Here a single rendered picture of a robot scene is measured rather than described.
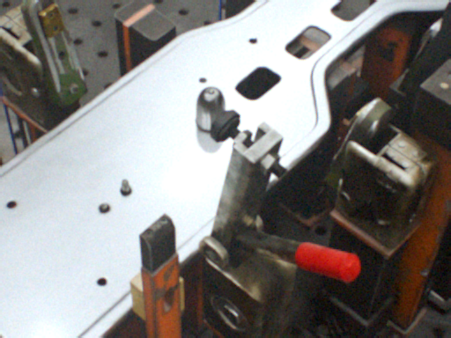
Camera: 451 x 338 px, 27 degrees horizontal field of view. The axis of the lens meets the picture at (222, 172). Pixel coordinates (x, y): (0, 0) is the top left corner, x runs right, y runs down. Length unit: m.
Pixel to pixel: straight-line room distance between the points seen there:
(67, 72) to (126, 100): 0.07
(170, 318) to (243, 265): 0.09
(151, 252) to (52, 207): 0.28
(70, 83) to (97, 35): 0.50
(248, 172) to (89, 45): 0.84
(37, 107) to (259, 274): 0.37
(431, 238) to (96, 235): 0.36
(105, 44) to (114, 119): 0.51
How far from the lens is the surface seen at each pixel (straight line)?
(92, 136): 1.00
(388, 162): 0.90
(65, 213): 0.94
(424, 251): 1.07
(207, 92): 0.97
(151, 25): 1.12
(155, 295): 0.74
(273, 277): 0.84
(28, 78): 1.05
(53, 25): 0.99
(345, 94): 1.11
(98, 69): 1.48
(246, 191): 0.74
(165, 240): 0.69
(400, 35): 1.24
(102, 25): 1.55
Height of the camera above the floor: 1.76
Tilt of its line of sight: 53 degrees down
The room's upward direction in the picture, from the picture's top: 2 degrees clockwise
